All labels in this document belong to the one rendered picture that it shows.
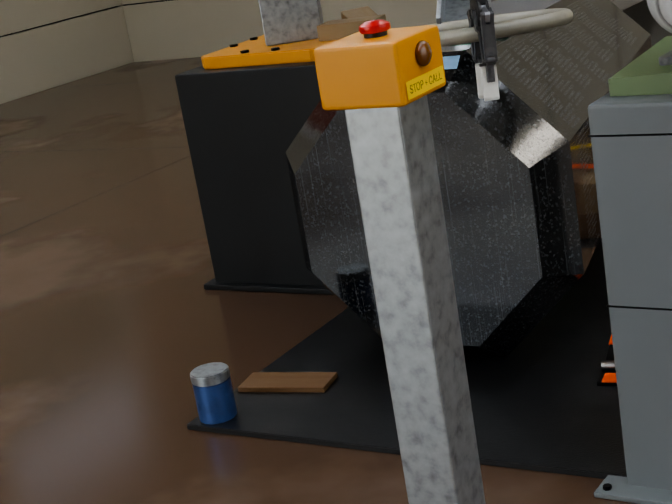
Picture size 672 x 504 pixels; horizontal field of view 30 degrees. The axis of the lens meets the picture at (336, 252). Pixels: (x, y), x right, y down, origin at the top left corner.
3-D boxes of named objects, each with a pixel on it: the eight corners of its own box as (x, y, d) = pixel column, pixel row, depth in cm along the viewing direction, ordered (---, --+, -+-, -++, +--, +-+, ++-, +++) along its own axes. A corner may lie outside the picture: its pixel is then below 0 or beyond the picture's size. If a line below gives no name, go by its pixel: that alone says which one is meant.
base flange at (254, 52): (196, 70, 412) (193, 55, 410) (278, 41, 450) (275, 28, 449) (321, 61, 385) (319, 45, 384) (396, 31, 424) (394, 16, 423)
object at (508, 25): (362, 46, 296) (360, 33, 295) (571, 16, 287) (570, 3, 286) (326, 63, 249) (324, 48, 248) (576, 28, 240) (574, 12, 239)
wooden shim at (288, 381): (238, 392, 334) (237, 387, 333) (253, 376, 343) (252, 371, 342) (324, 392, 324) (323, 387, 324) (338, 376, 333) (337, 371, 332)
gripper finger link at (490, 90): (495, 63, 244) (496, 63, 244) (499, 98, 246) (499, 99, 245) (480, 65, 244) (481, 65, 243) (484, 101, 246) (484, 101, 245)
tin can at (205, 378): (239, 405, 325) (230, 359, 321) (235, 421, 316) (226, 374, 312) (201, 410, 326) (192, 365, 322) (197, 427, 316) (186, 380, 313)
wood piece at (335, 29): (318, 41, 399) (316, 25, 398) (331, 36, 408) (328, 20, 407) (376, 35, 391) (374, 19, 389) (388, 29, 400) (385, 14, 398)
